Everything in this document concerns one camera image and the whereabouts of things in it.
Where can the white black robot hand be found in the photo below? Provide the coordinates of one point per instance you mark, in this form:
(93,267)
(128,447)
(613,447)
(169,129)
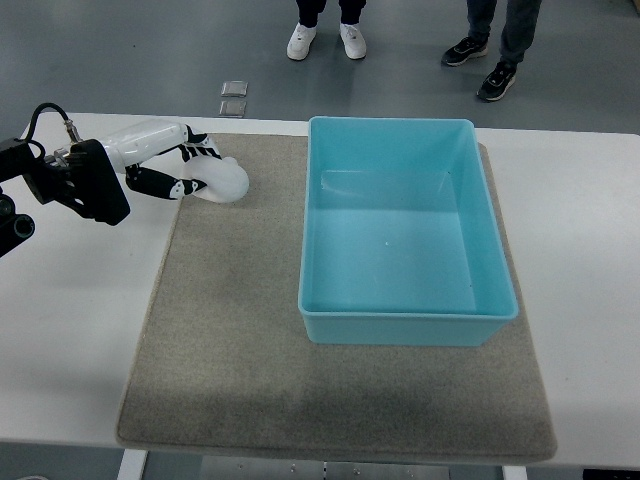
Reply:
(128,148)

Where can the white bunny toy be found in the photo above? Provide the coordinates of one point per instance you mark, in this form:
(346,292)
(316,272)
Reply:
(225,180)

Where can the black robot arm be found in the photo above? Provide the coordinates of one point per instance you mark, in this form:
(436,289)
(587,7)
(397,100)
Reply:
(79,177)

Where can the blue plastic box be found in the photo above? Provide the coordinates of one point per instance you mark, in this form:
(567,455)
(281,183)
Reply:
(401,241)

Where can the lower floor socket plate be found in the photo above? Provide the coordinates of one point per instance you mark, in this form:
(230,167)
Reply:
(232,108)

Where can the floor socket plate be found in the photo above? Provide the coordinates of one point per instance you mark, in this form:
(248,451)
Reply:
(232,108)
(234,88)

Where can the upper floor socket plate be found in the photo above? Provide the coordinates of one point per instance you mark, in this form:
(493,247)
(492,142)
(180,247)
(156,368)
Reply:
(234,88)

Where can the left white sneaker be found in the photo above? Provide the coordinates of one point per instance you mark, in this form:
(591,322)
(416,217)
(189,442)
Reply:
(300,42)

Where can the white sneaker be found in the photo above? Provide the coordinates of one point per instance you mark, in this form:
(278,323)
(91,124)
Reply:
(300,42)
(354,43)

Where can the grey felt mat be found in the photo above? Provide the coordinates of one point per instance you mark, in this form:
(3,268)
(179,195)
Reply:
(224,365)

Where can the right white sneaker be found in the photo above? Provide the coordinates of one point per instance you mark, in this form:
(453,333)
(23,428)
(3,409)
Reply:
(354,43)

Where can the white table leg left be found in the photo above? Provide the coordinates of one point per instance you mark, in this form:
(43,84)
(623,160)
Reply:
(132,465)

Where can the metal table crossbar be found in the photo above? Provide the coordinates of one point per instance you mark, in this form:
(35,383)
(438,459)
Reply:
(255,468)

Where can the black sneaker far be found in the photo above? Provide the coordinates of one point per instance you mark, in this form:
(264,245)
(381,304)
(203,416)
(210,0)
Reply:
(466,49)

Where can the black sneaker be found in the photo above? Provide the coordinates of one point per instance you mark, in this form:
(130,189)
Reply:
(497,83)
(466,49)

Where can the black sneaker near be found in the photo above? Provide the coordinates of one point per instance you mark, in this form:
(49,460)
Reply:
(497,83)

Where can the grey trouser legs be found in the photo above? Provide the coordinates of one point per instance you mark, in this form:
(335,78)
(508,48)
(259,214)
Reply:
(519,29)

